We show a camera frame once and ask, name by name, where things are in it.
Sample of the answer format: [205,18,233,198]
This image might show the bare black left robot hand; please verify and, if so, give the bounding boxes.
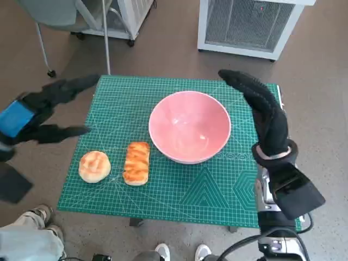
[0,73,101,153]

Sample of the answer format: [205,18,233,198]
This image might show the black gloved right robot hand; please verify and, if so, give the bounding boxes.
[218,69,289,158]

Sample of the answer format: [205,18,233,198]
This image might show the pink bowl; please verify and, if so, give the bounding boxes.
[148,91,232,165]

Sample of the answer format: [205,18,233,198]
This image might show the round toy bread bun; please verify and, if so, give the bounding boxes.
[78,151,112,184]

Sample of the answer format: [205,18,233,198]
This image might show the long striped toy bread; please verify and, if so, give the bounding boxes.
[122,141,151,187]

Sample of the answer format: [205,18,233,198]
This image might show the person's shoe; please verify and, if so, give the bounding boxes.
[46,224,65,247]
[28,204,54,222]

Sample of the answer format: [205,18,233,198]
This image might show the large white mesh cabinet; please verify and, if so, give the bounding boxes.
[197,0,318,61]

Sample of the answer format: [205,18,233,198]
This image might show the grey chair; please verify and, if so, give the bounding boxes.
[16,0,95,79]

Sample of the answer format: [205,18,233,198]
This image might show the green cutting mat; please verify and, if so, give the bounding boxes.
[56,75,304,229]

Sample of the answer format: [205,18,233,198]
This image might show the silver metal pole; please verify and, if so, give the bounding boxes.
[101,0,111,76]

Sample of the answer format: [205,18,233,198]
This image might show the white shoe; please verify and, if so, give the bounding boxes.
[195,244,212,261]
[154,243,171,261]

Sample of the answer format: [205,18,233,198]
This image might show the white wheeled mesh cabinet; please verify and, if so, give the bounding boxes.
[70,0,157,47]

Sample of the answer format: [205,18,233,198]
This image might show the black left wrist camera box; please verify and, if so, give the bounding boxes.
[0,163,34,204]

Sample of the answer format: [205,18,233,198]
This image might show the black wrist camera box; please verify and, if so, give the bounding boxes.
[0,163,34,204]
[268,163,326,220]

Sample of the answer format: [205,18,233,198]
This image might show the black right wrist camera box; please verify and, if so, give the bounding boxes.
[268,163,326,220]

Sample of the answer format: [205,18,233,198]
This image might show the thin black right camera cable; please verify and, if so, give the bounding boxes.
[299,212,314,233]

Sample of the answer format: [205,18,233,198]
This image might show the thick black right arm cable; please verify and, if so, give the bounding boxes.
[217,228,310,261]

